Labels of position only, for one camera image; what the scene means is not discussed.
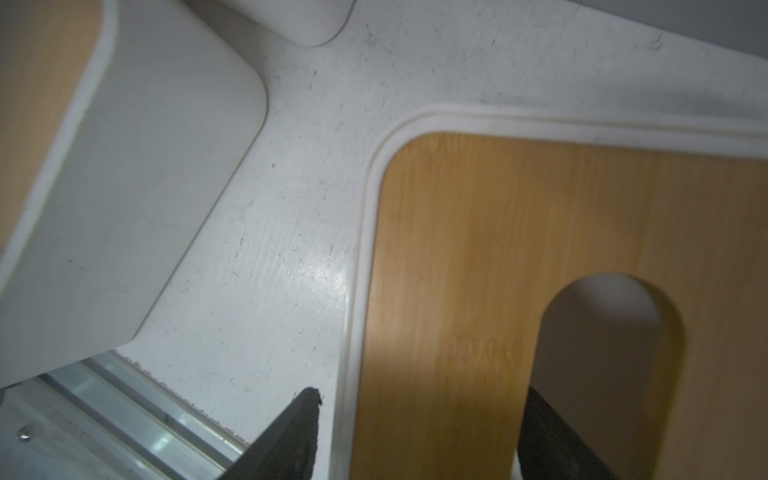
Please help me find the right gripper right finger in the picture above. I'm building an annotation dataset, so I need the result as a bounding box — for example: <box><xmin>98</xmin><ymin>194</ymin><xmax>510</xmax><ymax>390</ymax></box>
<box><xmin>517</xmin><ymin>387</ymin><xmax>617</xmax><ymax>479</ymax></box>

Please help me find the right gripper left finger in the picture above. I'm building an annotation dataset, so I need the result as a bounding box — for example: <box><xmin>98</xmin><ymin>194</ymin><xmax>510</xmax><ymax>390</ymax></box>
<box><xmin>219</xmin><ymin>387</ymin><xmax>322</xmax><ymax>480</ymax></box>

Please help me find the bamboo lid box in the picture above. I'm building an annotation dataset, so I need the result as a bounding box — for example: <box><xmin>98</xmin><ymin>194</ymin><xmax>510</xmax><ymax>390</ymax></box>
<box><xmin>1</xmin><ymin>1</ymin><xmax>267</xmax><ymax>386</ymax></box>
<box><xmin>329</xmin><ymin>105</ymin><xmax>767</xmax><ymax>479</ymax></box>

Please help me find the grey lid box centre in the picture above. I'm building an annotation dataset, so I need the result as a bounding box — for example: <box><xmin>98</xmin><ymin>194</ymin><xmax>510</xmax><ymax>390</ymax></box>
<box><xmin>222</xmin><ymin>0</ymin><xmax>355</xmax><ymax>47</ymax></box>

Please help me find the aluminium front rail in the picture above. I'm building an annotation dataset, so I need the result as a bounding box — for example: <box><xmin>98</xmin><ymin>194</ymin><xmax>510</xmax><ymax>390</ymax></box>
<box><xmin>1</xmin><ymin>352</ymin><xmax>248</xmax><ymax>479</ymax></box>

